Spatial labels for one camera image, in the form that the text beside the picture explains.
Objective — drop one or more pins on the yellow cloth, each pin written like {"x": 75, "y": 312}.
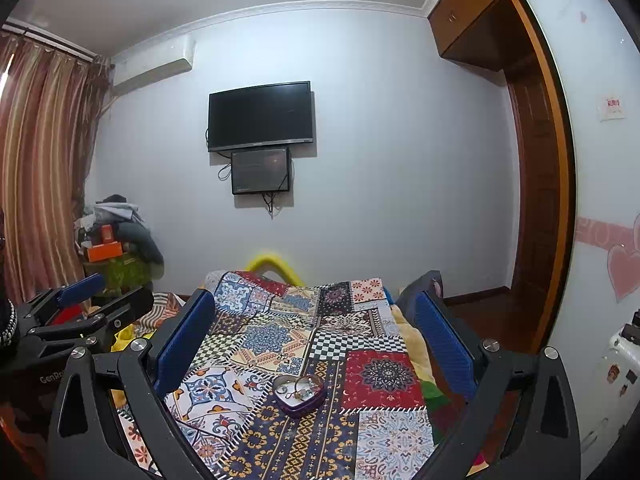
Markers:
{"x": 127, "y": 340}

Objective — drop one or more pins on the pink heart sticker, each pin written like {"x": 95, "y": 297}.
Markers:
{"x": 622, "y": 265}

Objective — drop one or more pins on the patchwork printed blanket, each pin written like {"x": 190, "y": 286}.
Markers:
{"x": 325, "y": 350}

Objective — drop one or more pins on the pile of clothes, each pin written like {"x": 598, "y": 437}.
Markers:
{"x": 125, "y": 225}

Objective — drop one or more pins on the orange box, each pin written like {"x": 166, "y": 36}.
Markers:
{"x": 102, "y": 252}

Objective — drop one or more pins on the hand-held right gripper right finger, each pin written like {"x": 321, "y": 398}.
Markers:
{"x": 442, "y": 345}

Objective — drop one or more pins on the purple heart-shaped tin box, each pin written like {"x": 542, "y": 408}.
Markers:
{"x": 300, "y": 407}

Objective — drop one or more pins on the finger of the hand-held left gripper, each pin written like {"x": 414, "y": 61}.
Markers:
{"x": 80, "y": 287}
{"x": 120, "y": 312}

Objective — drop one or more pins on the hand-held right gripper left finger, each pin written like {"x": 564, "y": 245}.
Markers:
{"x": 185, "y": 340}

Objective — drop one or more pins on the yellow curved object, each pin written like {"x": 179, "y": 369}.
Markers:
{"x": 270, "y": 262}

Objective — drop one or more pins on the small white red label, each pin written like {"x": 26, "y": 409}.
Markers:
{"x": 613, "y": 108}

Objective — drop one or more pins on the striped brown curtain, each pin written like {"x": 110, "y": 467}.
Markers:
{"x": 45, "y": 170}

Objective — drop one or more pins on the white air conditioner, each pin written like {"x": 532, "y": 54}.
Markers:
{"x": 150, "y": 72}

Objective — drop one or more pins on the wooden overhead cabinet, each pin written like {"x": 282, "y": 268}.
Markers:
{"x": 475, "y": 15}

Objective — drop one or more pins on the white appliance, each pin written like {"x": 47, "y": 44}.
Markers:
{"x": 617, "y": 385}

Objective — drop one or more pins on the white wardrobe sliding door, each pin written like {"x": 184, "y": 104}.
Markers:
{"x": 595, "y": 160}

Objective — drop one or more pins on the small black wall monitor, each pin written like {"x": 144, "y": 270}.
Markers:
{"x": 260, "y": 170}

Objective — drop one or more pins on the black wall television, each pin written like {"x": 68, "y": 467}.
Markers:
{"x": 260, "y": 115}

